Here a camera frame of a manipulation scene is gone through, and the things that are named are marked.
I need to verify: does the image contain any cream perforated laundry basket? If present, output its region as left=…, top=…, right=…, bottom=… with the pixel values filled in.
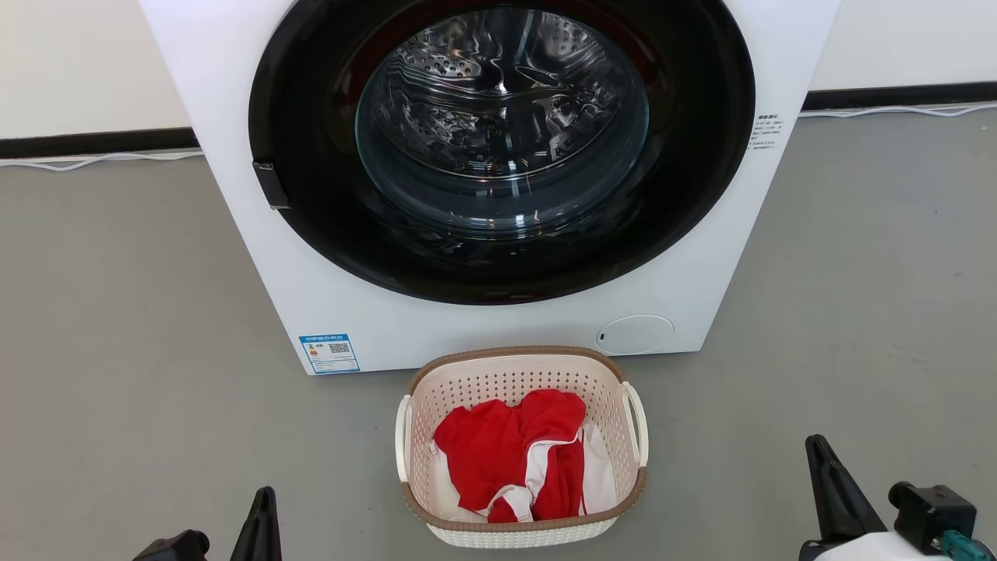
left=394, top=346, right=649, bottom=549

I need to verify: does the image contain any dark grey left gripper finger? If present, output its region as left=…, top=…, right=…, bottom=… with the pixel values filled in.
left=230, top=487, right=283, bottom=561

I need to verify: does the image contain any white garment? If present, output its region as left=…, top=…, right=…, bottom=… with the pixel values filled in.
left=428, top=425, right=618, bottom=523

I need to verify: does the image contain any black baseboard strip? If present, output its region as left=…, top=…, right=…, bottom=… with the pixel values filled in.
left=802, top=81, right=997, bottom=111
left=0, top=128, right=200, bottom=160

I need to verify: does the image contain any white front-load washing machine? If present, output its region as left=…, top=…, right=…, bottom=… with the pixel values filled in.
left=139, top=0, right=842, bottom=376

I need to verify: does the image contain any black door handle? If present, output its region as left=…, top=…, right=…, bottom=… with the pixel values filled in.
left=252, top=161, right=291, bottom=210

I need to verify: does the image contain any blue energy label sticker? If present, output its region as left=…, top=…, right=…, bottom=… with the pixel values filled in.
left=298, top=334, right=361, bottom=376

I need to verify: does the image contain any round white filter cover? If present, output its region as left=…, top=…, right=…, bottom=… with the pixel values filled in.
left=597, top=315, right=675, bottom=356

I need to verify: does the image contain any small printed text sticker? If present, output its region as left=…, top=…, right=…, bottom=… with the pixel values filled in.
left=748, top=115, right=786, bottom=153

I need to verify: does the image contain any white floor cable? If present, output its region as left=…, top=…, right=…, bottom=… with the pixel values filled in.
left=0, top=150, right=205, bottom=171
left=798, top=101, right=997, bottom=118

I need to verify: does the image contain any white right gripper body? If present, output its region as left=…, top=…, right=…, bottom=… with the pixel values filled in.
left=798, top=532, right=955, bottom=561

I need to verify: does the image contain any red garment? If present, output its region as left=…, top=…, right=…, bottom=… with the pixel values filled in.
left=433, top=390, right=587, bottom=524

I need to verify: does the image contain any black round washer door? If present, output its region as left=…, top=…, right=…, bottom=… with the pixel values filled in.
left=248, top=0, right=756, bottom=305

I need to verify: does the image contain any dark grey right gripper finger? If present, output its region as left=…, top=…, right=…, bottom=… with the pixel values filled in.
left=805, top=435, right=889, bottom=545

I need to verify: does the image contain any steel washer drum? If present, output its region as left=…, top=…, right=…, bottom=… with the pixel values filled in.
left=356, top=8, right=650, bottom=227

